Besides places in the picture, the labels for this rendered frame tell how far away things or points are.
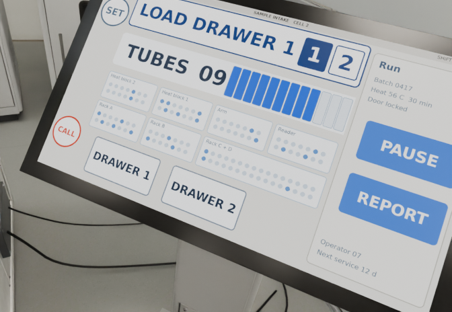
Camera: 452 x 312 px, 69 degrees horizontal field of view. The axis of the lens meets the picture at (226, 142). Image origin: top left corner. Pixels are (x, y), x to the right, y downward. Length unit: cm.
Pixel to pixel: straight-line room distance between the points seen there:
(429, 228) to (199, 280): 40
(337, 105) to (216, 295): 42
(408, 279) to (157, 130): 31
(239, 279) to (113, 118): 34
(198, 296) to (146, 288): 80
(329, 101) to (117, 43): 28
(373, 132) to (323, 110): 6
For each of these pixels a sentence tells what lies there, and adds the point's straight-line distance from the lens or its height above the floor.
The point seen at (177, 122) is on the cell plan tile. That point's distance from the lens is 40.
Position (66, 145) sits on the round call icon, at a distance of 47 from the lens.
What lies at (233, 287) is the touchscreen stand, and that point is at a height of 75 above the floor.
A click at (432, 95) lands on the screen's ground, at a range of 42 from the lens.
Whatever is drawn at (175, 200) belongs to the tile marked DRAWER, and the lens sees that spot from 40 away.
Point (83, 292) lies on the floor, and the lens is 151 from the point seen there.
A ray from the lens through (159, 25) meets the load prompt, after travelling 46.
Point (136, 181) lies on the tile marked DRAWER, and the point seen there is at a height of 100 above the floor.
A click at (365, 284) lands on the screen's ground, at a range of 39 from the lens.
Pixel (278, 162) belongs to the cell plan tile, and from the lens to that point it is 38.
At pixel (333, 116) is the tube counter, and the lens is 39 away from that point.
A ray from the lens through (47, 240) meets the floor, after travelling 169.
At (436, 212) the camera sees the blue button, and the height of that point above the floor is 106.
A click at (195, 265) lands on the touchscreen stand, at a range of 63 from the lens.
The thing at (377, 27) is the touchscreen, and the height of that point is 119.
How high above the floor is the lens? 127
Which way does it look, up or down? 35 degrees down
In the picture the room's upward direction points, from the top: 10 degrees clockwise
